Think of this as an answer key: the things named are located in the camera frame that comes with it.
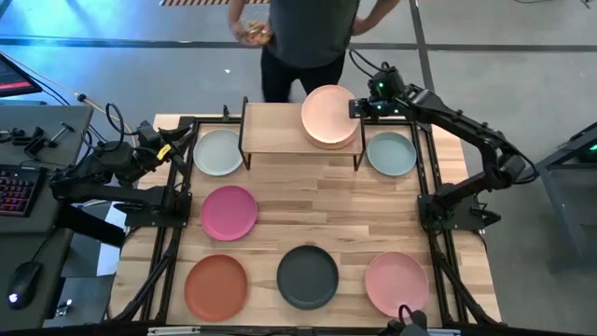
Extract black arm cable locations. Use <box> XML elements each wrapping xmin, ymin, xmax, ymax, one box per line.
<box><xmin>348</xmin><ymin>48</ymin><xmax>391</xmax><ymax>81</ymax></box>
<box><xmin>104</xmin><ymin>102</ymin><xmax>128</xmax><ymax>153</ymax></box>

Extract grey side desk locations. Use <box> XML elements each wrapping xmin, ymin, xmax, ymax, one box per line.
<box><xmin>0</xmin><ymin>105</ymin><xmax>95</xmax><ymax>330</ymax></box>

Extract magenta plate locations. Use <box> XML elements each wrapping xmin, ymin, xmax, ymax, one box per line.
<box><xmin>200</xmin><ymin>185</ymin><xmax>259</xmax><ymax>243</ymax></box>

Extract light grey plate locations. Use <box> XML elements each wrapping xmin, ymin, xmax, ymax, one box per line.
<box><xmin>192</xmin><ymin>128</ymin><xmax>245</xmax><ymax>177</ymax></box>

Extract dark grey plate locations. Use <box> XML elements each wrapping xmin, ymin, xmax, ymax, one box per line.
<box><xmin>275</xmin><ymin>245</ymin><xmax>340</xmax><ymax>312</ymax></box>

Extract white paper sheet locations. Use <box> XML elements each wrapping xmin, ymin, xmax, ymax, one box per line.
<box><xmin>94</xmin><ymin>200</ymin><xmax>129</xmax><ymax>278</ymax></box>

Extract black clamp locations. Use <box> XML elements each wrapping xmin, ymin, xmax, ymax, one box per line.
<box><xmin>8</xmin><ymin>125</ymin><xmax>47</xmax><ymax>159</ymax></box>

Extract terracotta orange plate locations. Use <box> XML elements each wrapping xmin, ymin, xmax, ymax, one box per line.
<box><xmin>183</xmin><ymin>253</ymin><xmax>250</xmax><ymax>324</ymax></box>

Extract peach plate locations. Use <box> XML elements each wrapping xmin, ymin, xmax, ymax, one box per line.
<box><xmin>300</xmin><ymin>84</ymin><xmax>362</xmax><ymax>147</ymax></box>
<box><xmin>305</xmin><ymin>134</ymin><xmax>359</xmax><ymax>152</ymax></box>

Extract grey metal stand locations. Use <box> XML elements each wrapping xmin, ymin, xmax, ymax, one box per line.
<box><xmin>535</xmin><ymin>120</ymin><xmax>597</xmax><ymax>274</ymax></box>

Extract small metal fitting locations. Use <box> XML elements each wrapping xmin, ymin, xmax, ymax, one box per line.
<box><xmin>54</xmin><ymin>298</ymin><xmax>75</xmax><ymax>319</ymax></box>

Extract pink plate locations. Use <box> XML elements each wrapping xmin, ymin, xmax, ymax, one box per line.
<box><xmin>364</xmin><ymin>251</ymin><xmax>431</xmax><ymax>320</ymax></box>

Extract yellow cable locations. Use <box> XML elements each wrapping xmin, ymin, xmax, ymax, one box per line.
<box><xmin>0</xmin><ymin>49</ymin><xmax>139</xmax><ymax>148</ymax></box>

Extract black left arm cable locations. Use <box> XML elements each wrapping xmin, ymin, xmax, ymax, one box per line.
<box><xmin>104</xmin><ymin>102</ymin><xmax>128</xmax><ymax>153</ymax></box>

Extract pale teal plate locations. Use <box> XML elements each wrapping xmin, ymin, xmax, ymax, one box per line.
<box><xmin>366</xmin><ymin>131</ymin><xmax>418</xmax><ymax>178</ymax></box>

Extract black device with red cable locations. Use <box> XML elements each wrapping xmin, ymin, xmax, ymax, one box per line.
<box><xmin>378</xmin><ymin>303</ymin><xmax>432</xmax><ymax>336</ymax></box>

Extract wooden shelf with black frame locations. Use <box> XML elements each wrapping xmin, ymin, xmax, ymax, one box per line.
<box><xmin>237</xmin><ymin>95</ymin><xmax>368</xmax><ymax>173</ymax></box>

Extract person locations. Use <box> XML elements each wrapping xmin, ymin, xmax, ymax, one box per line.
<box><xmin>227</xmin><ymin>0</ymin><xmax>402</xmax><ymax>105</ymax></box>

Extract black backlit keyboard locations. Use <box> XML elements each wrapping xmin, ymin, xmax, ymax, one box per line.
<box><xmin>0</xmin><ymin>163</ymin><xmax>49</xmax><ymax>218</ymax></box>

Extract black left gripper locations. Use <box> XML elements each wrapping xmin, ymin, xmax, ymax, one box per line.
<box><xmin>139</xmin><ymin>119</ymin><xmax>198</xmax><ymax>179</ymax></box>

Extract black t-handle tool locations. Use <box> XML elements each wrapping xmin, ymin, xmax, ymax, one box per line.
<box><xmin>48</xmin><ymin>120</ymin><xmax>76</xmax><ymax>147</ymax></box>

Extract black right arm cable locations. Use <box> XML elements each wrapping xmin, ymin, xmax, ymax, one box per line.
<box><xmin>348</xmin><ymin>48</ymin><xmax>391</xmax><ymax>81</ymax></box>

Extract black aluminium table frame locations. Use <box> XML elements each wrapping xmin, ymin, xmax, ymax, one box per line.
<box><xmin>105</xmin><ymin>114</ymin><xmax>503</xmax><ymax>328</ymax></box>

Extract black computer monitor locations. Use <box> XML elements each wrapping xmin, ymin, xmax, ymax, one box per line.
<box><xmin>0</xmin><ymin>50</ymin><xmax>44</xmax><ymax>99</ymax></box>

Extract black computer mouse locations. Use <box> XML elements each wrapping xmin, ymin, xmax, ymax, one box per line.
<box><xmin>6</xmin><ymin>260</ymin><xmax>44</xmax><ymax>311</ymax></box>

